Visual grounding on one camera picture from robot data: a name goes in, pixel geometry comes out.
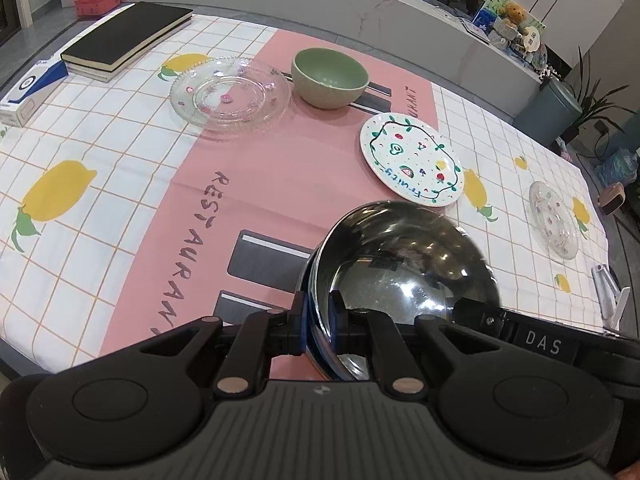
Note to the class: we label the stainless steel bowl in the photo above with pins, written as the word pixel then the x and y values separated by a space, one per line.
pixel 400 240

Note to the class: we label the white fruit painted plate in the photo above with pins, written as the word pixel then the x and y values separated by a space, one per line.
pixel 410 157

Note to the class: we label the large clear glass plate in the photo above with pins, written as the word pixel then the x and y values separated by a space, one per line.
pixel 230 95

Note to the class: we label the blue water jug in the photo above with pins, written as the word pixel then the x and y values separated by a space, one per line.
pixel 620 167

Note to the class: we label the potted long-leaf plant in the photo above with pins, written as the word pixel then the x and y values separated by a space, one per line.
pixel 595 95

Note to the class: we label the grey trash can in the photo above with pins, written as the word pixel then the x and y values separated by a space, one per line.
pixel 547 110

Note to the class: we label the white round toy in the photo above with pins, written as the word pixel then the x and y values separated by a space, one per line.
pixel 529 41

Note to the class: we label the small brown heater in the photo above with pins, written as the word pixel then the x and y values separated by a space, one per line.
pixel 614 199

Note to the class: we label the green ceramic bowl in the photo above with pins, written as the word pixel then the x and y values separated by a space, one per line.
pixel 327 72

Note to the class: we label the white plastic clip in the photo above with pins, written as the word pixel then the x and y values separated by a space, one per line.
pixel 607 290

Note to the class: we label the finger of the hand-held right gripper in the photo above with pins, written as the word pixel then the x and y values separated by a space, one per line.
pixel 475 316

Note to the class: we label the black notebook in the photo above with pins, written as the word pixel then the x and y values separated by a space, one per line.
pixel 130 32

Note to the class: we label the small clear glass plate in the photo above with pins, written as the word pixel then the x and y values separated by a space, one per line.
pixel 555 220

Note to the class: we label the pink lemon print tablecloth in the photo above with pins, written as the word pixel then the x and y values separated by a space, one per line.
pixel 280 170

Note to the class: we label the brown plush toy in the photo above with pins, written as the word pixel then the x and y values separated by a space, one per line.
pixel 514 14

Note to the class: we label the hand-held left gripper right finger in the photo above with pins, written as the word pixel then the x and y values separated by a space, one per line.
pixel 336 321

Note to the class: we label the white tablet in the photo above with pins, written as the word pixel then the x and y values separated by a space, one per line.
pixel 477 30

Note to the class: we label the blue and white box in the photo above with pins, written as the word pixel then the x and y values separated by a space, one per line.
pixel 35 85

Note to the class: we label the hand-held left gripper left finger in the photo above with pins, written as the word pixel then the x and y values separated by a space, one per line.
pixel 299 321

